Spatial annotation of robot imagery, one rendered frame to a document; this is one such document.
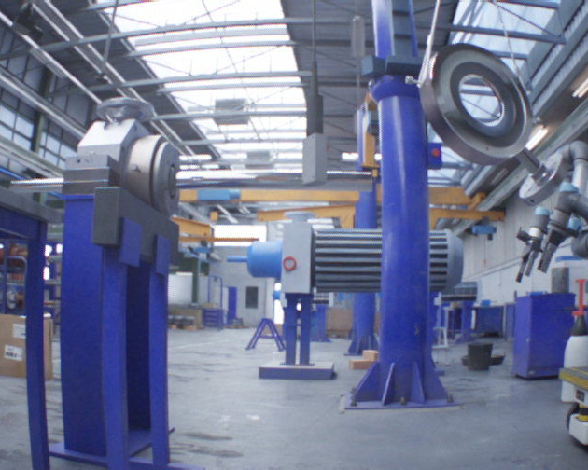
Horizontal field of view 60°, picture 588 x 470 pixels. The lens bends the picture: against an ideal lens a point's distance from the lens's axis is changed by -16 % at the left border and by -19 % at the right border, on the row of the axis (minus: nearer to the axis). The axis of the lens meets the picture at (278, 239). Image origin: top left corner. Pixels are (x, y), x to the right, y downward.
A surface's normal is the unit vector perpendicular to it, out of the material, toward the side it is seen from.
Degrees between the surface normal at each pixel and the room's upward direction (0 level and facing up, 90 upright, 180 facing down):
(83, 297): 90
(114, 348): 90
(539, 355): 90
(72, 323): 90
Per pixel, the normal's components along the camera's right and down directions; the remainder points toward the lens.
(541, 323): -0.12, -0.13
